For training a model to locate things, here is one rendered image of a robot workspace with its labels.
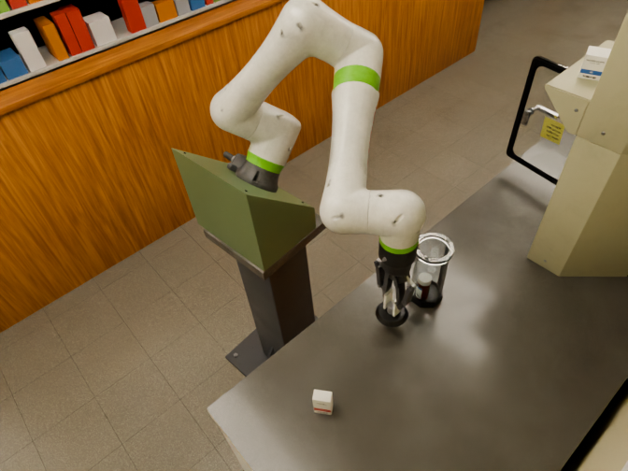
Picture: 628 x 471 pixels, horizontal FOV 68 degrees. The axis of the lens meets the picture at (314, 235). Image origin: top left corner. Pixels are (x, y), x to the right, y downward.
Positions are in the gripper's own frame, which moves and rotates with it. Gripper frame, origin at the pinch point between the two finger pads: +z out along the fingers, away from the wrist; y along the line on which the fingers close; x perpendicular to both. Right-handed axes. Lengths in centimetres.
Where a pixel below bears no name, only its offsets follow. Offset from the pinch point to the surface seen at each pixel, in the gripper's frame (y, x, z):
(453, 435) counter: -32.0, 12.7, 10.9
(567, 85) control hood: -7, -53, -46
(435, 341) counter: -12.6, -4.6, 10.9
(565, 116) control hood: -10, -50, -40
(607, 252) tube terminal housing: -32, -57, 0
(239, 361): 74, 24, 103
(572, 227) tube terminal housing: -22, -50, -9
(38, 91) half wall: 181, 31, -9
